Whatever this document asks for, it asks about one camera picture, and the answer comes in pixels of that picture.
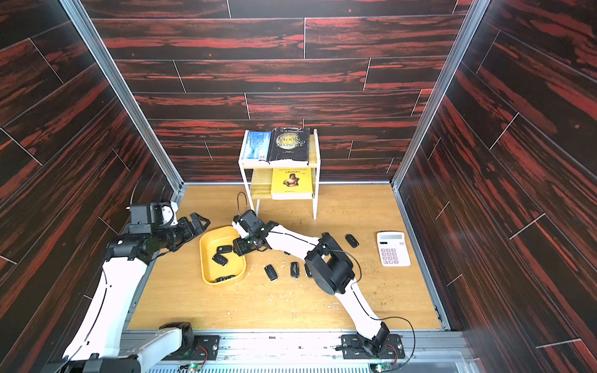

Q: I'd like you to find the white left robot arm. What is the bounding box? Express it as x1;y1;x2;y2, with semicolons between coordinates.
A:
44;202;211;372

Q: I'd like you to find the yellow storage tray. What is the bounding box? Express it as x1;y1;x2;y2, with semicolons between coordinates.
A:
200;226;247;286

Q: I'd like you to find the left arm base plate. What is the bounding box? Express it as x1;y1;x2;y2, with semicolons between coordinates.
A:
163;335;220;362

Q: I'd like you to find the black flip car key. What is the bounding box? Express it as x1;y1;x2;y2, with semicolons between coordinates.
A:
264;264;278;281

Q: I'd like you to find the white metal shelf rack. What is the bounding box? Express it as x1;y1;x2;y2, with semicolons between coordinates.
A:
238;128;322;219

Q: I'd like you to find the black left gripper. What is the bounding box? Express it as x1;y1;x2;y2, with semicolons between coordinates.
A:
153;212;211;250

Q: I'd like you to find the blue book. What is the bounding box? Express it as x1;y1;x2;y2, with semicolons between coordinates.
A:
243;131;271;162

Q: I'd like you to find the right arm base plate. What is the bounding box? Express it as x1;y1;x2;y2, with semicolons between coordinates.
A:
336;334;406;360

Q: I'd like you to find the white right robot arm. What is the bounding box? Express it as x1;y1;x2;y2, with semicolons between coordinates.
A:
232;210;390;357

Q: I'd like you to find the aluminium rail frame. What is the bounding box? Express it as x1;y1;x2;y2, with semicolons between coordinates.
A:
150;329;484;372

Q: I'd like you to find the black hardcover book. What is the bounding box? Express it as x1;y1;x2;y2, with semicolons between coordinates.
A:
267;127;310;166

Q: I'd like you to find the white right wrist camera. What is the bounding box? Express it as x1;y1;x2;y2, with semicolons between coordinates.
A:
232;222;249;239

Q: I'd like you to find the white calculator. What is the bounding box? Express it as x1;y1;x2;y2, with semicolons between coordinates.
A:
376;232;411;267

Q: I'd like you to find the yellow book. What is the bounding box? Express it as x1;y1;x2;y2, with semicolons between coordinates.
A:
271;168;313;200

